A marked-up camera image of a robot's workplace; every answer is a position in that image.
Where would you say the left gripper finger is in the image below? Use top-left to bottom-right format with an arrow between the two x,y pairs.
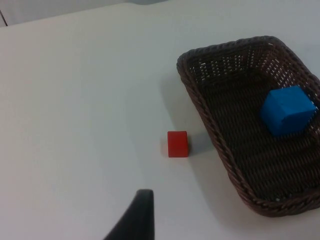
102,189 -> 156,240

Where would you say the large blue cube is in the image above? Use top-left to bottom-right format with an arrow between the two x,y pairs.
259,85 -> 317,137

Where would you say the dark brown wicker basket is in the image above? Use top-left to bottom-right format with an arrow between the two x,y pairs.
176,35 -> 320,218

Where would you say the red block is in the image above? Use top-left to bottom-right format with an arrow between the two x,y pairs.
166,130 -> 190,158

